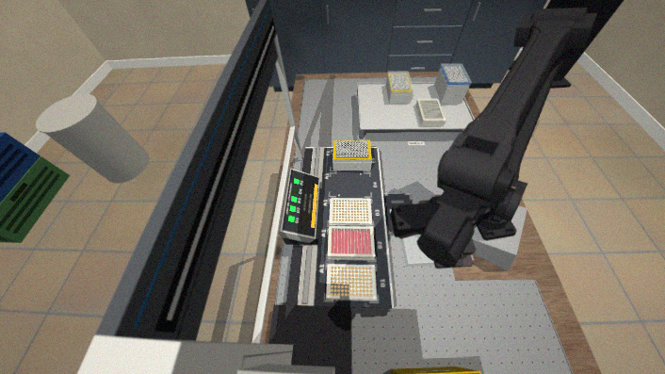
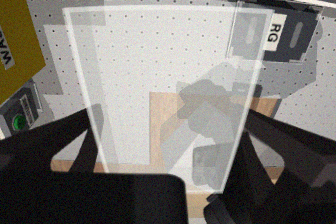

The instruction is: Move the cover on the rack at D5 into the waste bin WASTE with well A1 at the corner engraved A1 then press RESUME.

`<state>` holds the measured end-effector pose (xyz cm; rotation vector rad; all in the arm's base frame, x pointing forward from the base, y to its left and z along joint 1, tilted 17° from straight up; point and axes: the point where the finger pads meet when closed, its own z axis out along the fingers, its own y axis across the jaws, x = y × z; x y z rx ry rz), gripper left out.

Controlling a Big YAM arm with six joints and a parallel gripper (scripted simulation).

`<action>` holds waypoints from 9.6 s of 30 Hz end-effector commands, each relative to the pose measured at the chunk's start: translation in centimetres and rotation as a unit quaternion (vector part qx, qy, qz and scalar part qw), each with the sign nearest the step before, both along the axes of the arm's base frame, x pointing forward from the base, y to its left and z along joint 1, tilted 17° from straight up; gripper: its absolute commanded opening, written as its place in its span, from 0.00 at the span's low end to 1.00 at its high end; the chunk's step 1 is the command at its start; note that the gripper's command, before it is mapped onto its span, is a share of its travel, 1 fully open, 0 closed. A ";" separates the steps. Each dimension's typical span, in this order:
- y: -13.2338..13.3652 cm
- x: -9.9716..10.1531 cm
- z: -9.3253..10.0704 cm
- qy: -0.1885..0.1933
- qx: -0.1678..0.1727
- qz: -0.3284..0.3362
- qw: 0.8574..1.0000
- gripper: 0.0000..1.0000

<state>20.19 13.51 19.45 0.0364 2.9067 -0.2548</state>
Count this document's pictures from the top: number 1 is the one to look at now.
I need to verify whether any yellow open-top bin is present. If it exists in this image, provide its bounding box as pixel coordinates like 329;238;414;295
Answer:
391;366;481;374

